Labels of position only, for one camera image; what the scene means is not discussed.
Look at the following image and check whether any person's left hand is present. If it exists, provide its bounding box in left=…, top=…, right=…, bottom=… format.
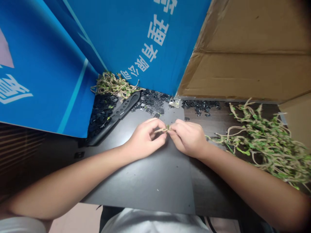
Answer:
left=124, top=117, right=168, bottom=161

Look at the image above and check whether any person's right hand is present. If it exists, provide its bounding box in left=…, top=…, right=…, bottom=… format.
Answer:
left=167, top=119, right=210, bottom=160

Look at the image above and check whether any short jute twine piece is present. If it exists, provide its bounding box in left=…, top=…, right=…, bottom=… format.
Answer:
left=154, top=125, right=172, bottom=134

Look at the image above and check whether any pile of black plastic clips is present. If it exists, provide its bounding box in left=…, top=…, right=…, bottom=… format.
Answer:
left=87, top=93, right=119, bottom=139
left=131, top=89, right=172, bottom=119
left=181, top=99, right=222, bottom=117

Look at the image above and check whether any black knife with holes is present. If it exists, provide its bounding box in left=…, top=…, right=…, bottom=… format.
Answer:
left=88, top=91, right=141, bottom=147

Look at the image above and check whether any dark grey work mat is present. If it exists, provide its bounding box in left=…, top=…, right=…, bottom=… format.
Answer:
left=81, top=101, right=196, bottom=216

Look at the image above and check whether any small heap of leafy jute vines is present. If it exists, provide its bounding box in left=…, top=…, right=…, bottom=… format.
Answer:
left=90, top=71, right=147, bottom=103

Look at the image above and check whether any large pile of leafy jute vines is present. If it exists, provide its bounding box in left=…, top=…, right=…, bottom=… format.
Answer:
left=205, top=98, right=311, bottom=193

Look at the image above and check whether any person's body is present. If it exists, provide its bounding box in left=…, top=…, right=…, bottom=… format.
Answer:
left=99, top=205, right=212, bottom=233

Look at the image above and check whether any blue printed board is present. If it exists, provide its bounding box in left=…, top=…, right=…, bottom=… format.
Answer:
left=0, top=0, right=100, bottom=139
left=43, top=0, right=212, bottom=97

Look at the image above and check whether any large brown cardboard sheet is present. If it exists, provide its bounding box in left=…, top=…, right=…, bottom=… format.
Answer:
left=175, top=0, right=311, bottom=105

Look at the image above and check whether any small brown cardboard panel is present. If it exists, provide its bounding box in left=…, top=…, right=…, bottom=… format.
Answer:
left=278, top=92, right=311, bottom=154

